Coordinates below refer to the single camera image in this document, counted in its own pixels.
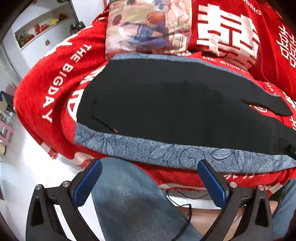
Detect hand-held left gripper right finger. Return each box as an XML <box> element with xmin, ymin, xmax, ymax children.
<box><xmin>198</xmin><ymin>159</ymin><xmax>274</xmax><ymax>241</ymax></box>

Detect red pillow with white character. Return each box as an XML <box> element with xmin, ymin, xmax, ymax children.
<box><xmin>188</xmin><ymin>0</ymin><xmax>278</xmax><ymax>72</ymax></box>

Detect black stool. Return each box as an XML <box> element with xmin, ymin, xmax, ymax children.
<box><xmin>0</xmin><ymin>91</ymin><xmax>15</xmax><ymax>122</ymax></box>

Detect black pants with grey trim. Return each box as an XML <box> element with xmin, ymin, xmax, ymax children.
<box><xmin>74</xmin><ymin>53</ymin><xmax>296</xmax><ymax>173</ymax></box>

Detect white wall shelf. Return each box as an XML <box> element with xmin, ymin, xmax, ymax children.
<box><xmin>11</xmin><ymin>3</ymin><xmax>78</xmax><ymax>50</ymax></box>

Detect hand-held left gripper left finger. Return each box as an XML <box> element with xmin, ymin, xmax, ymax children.
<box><xmin>25</xmin><ymin>159</ymin><xmax>103</xmax><ymax>241</ymax></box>

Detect picture printed pillow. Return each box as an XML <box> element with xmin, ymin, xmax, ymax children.
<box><xmin>105</xmin><ymin>0</ymin><xmax>193</xmax><ymax>61</ymax></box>

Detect red printed blanket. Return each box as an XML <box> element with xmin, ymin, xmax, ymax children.
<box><xmin>13</xmin><ymin>0</ymin><xmax>296</xmax><ymax>193</ymax></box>

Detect dark fan stand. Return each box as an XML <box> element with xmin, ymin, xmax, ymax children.
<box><xmin>67</xmin><ymin>0</ymin><xmax>85</xmax><ymax>35</ymax></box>

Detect pink stool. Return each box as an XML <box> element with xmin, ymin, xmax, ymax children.
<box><xmin>0</xmin><ymin>122</ymin><xmax>15</xmax><ymax>147</ymax></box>

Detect red toy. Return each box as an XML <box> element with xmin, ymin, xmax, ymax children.
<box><xmin>34</xmin><ymin>23</ymin><xmax>49</xmax><ymax>35</ymax></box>

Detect person's left leg in jeans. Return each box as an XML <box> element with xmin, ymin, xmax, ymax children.
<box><xmin>91</xmin><ymin>157</ymin><xmax>204</xmax><ymax>241</ymax></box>

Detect black cable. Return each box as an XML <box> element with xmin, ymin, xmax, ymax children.
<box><xmin>165</xmin><ymin>191</ymin><xmax>210</xmax><ymax>241</ymax></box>

